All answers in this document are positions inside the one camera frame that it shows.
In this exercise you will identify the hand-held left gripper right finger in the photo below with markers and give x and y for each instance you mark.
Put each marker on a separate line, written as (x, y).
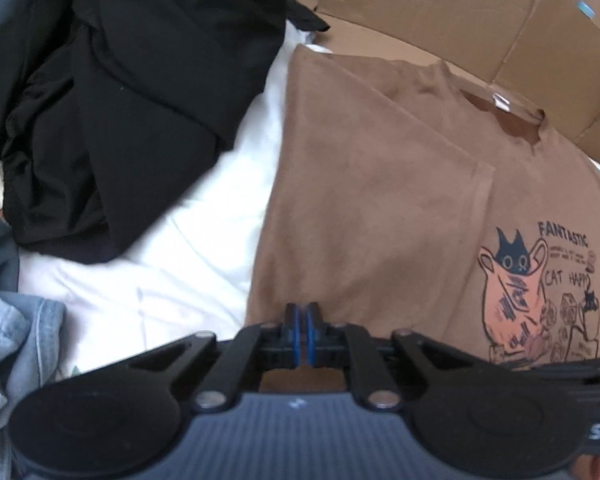
(312, 335)

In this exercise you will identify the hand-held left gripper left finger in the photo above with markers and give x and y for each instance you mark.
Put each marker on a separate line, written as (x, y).
(293, 335)

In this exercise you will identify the brown printed t-shirt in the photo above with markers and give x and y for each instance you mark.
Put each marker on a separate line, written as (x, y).
(380, 210)

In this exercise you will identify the person's right hand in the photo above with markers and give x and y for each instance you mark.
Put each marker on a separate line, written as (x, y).
(595, 470)

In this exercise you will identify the cream bear-print bed sheet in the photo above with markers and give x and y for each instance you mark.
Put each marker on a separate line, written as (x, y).
(180, 270)

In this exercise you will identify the blue denim jeans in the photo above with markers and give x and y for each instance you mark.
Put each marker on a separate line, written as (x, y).
(15, 350)

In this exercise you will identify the black crumpled garment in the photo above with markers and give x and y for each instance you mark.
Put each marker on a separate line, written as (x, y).
(155, 85)

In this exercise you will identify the flattened cardboard sheet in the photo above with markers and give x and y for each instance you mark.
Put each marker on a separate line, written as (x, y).
(430, 5)

